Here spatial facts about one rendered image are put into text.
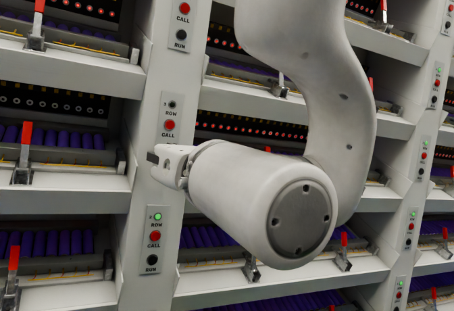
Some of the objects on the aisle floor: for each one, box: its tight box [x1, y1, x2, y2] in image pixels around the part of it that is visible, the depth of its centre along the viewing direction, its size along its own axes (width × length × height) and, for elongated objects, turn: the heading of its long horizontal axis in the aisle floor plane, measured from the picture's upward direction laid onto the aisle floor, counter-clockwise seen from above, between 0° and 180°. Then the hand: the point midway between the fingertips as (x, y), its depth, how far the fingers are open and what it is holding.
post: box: [355, 0, 454, 311], centre depth 95 cm, size 20×9×170 cm
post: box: [108, 0, 216, 311], centre depth 63 cm, size 20×9×170 cm
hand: (173, 153), depth 52 cm, fingers closed
